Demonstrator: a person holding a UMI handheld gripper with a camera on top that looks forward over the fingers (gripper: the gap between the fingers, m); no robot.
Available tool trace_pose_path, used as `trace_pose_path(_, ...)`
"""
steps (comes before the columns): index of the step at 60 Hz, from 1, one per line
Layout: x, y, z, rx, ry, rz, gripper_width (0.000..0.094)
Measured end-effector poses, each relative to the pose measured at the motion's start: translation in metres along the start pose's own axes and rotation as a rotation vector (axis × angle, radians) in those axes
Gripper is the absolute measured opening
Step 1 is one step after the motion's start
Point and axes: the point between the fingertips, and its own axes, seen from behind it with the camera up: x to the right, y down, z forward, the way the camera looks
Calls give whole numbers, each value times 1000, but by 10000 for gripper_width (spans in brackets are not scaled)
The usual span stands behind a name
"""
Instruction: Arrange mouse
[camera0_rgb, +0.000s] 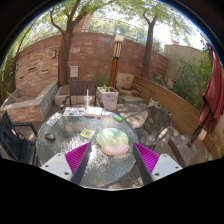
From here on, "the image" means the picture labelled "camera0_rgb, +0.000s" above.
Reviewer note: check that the dark wooden chair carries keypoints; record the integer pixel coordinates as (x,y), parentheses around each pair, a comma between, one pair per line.
(82,88)

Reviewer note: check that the plastic cup with straw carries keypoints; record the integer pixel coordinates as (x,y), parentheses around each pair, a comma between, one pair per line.
(87,99)

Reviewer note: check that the round glass patio table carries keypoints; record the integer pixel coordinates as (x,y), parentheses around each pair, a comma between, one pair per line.
(102,170)

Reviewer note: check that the black chair at left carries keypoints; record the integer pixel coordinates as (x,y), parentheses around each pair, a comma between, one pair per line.
(16,145)

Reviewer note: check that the green small box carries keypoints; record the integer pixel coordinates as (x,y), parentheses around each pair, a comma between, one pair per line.
(118,118)

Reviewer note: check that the white wall box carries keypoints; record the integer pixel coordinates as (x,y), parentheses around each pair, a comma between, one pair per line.
(74,71)

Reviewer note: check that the concrete umbrella base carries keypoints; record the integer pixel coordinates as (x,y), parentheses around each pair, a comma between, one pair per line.
(188,155)

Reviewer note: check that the beige stacked papers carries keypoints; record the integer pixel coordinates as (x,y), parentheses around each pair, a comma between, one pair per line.
(93,111)

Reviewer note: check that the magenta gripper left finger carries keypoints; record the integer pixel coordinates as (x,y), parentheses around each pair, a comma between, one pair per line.
(70,166)

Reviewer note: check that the tree trunk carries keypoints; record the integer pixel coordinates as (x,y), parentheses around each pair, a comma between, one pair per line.
(73,18)
(149,43)

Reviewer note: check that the small yellow card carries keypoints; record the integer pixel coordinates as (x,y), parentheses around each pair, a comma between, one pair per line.
(87,133)

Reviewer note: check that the white remote control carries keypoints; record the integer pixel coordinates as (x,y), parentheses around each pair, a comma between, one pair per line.
(54,118)

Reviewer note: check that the wicker metal chair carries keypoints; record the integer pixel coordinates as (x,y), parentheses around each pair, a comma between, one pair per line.
(157,124)

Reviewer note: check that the folded red patio umbrella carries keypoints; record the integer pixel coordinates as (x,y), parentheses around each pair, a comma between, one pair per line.
(213,96)

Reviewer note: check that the left tree trunk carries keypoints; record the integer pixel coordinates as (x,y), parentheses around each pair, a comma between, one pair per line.
(73,18)

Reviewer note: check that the garden lamp post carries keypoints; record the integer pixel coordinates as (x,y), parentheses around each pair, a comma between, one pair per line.
(115,61)

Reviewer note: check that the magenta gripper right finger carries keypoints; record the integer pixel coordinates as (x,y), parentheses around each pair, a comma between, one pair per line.
(153,166)

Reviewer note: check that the white square planter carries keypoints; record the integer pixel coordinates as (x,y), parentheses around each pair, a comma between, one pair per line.
(109,97)

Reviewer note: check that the wall lamp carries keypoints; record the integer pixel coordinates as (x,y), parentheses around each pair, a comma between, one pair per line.
(54,53)

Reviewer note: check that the right tree trunk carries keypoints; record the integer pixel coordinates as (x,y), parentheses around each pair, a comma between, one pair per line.
(149,43)

